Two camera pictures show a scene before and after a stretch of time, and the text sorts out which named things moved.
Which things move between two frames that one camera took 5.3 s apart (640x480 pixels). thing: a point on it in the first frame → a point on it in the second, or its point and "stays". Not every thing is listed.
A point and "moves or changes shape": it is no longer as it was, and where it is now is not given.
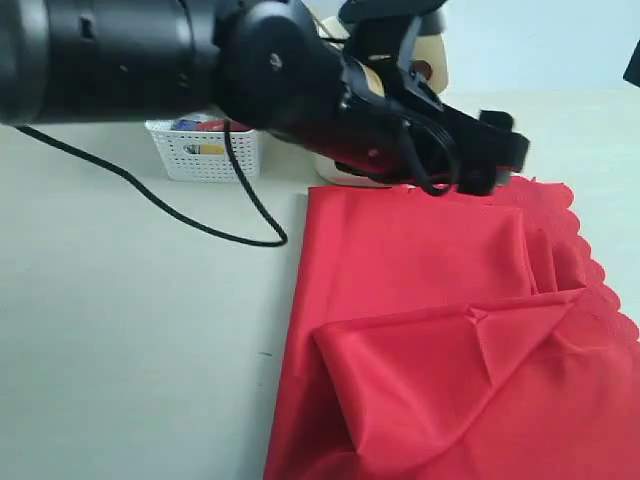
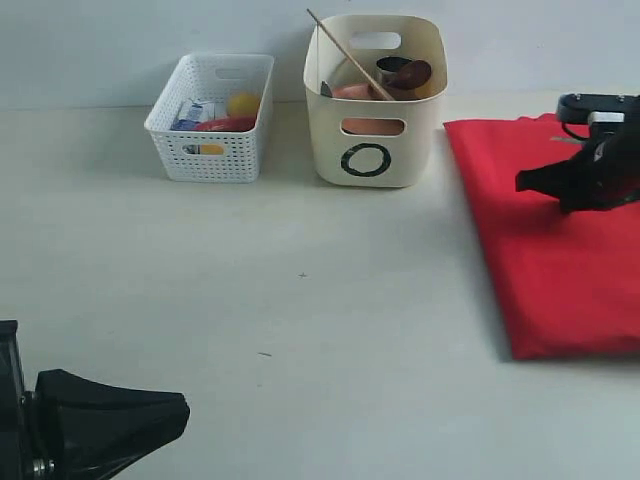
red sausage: [219, 126] stays
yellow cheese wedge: [212, 149] stays
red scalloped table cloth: [453, 337] moves or changes shape
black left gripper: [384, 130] → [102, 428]
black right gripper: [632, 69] → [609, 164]
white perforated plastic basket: [203, 155] stays
